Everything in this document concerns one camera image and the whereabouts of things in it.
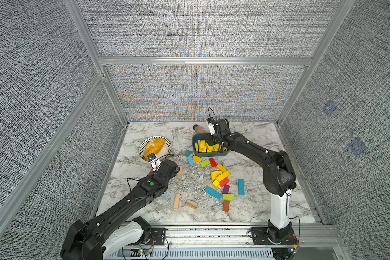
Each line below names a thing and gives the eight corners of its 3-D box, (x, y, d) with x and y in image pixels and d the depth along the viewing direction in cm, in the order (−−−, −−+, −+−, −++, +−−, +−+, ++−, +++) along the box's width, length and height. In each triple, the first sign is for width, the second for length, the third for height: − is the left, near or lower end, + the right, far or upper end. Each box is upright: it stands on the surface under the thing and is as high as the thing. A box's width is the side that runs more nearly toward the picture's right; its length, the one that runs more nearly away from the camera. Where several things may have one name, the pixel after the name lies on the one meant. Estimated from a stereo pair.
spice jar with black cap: (193, 133, 116) (193, 130, 113) (193, 127, 119) (193, 124, 117) (205, 133, 116) (205, 130, 113) (204, 127, 119) (205, 124, 117)
